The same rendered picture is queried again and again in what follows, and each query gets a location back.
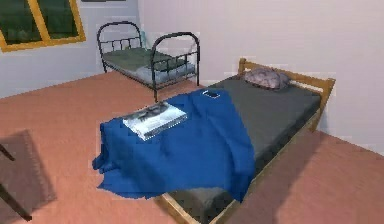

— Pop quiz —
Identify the black metal frame bed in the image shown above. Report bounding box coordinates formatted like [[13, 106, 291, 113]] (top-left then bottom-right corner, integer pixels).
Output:
[[96, 21, 202, 103]]

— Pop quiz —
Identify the wooden bed with grey mattress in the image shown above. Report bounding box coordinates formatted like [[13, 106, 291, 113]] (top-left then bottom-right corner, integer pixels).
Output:
[[153, 57, 337, 224]]

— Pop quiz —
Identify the dark legged furniture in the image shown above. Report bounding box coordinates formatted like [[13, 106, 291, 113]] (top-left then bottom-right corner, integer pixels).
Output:
[[0, 143, 34, 222]]

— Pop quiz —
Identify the grey patterned pillow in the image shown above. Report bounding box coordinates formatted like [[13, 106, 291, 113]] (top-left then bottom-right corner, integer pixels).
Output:
[[243, 67, 292, 91]]

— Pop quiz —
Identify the yellow framed window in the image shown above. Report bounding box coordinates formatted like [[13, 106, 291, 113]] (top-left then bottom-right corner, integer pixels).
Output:
[[0, 0, 87, 54]]

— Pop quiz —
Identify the grey book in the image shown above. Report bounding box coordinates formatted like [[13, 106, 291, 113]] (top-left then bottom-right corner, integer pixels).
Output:
[[121, 101, 188, 142]]

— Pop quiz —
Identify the blue blanket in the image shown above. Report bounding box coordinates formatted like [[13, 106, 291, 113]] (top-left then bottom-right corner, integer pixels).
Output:
[[91, 87, 257, 203]]

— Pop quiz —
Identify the small dark phone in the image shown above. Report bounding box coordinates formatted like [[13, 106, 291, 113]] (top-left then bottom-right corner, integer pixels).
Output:
[[201, 89, 222, 100]]

